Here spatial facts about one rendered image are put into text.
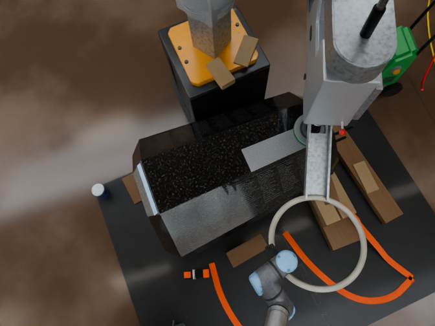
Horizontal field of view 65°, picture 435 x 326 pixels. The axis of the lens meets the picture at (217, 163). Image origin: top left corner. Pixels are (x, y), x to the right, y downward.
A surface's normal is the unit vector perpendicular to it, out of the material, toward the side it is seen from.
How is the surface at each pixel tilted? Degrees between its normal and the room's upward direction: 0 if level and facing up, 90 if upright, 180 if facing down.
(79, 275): 0
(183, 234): 45
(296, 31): 0
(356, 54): 0
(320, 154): 15
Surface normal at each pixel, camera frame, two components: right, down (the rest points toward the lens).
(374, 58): -0.05, -0.29
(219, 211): 0.25, 0.40
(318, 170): -0.07, -0.04
